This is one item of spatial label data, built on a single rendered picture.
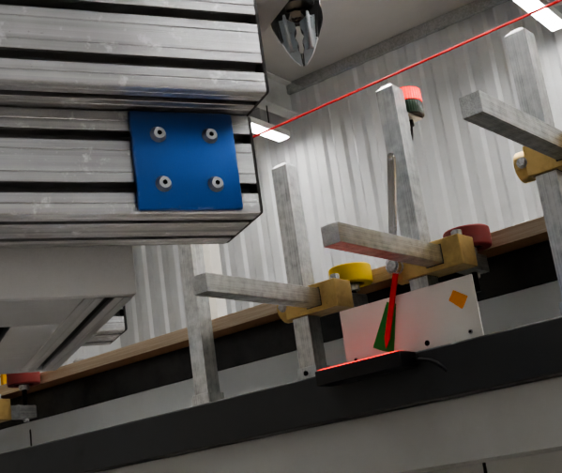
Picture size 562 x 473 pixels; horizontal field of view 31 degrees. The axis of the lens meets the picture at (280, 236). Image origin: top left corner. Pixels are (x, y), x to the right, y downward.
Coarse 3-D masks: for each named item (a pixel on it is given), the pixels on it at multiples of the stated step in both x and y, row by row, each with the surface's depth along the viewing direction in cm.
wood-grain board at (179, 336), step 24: (504, 240) 172; (528, 240) 172; (360, 288) 190; (384, 288) 193; (240, 312) 208; (264, 312) 204; (168, 336) 221; (216, 336) 218; (96, 360) 235; (120, 360) 231; (48, 384) 249
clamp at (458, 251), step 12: (444, 240) 160; (456, 240) 159; (468, 240) 161; (444, 252) 160; (456, 252) 158; (468, 252) 160; (408, 264) 164; (444, 264) 160; (456, 264) 158; (468, 264) 159; (408, 276) 163; (420, 276) 163
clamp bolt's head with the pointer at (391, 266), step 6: (390, 264) 164; (396, 264) 163; (402, 264) 164; (390, 270) 164; (402, 270) 164; (396, 276) 164; (396, 282) 164; (390, 288) 165; (396, 288) 164; (390, 294) 165; (390, 300) 165; (390, 306) 164; (390, 312) 164; (390, 318) 164; (390, 324) 164; (390, 330) 164
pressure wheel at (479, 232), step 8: (472, 224) 169; (480, 224) 169; (448, 232) 170; (464, 232) 168; (472, 232) 168; (480, 232) 169; (488, 232) 170; (480, 240) 168; (488, 240) 169; (480, 248) 172; (488, 248) 173; (472, 272) 170
